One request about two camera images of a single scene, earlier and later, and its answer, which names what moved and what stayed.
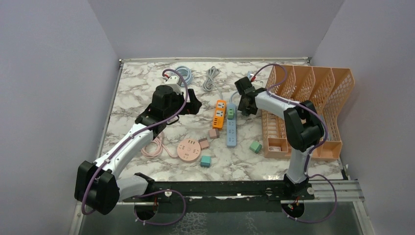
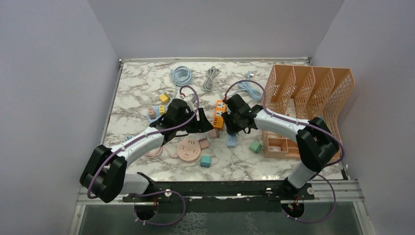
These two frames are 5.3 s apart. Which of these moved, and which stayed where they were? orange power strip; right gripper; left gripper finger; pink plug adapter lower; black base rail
Moved: right gripper; left gripper finger
Stayed: black base rail; pink plug adapter lower; orange power strip
